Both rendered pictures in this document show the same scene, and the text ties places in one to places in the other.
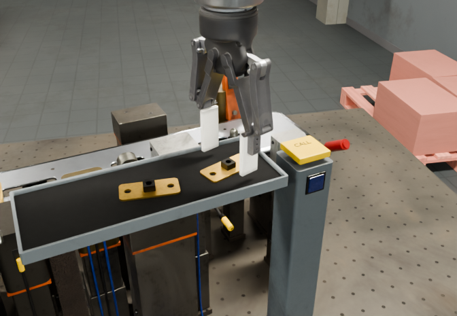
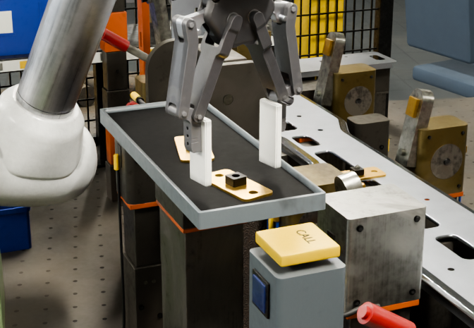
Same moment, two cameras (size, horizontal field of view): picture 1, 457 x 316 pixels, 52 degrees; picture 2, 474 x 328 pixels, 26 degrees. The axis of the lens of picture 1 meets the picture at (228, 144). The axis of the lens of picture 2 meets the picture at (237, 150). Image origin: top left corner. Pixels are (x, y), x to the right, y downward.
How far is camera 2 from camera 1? 120 cm
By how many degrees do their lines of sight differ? 84
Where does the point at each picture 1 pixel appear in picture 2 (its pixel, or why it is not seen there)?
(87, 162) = (453, 218)
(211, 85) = (257, 63)
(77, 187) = not seen: hidden behind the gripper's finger
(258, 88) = (175, 49)
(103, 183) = (214, 131)
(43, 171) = (419, 195)
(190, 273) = (183, 288)
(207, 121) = (264, 117)
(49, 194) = not seen: hidden behind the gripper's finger
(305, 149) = (285, 237)
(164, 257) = (171, 236)
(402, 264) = not seen: outside the picture
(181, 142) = (389, 202)
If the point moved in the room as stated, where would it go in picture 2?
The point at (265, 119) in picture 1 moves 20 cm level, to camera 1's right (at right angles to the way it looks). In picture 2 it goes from (173, 94) to (140, 167)
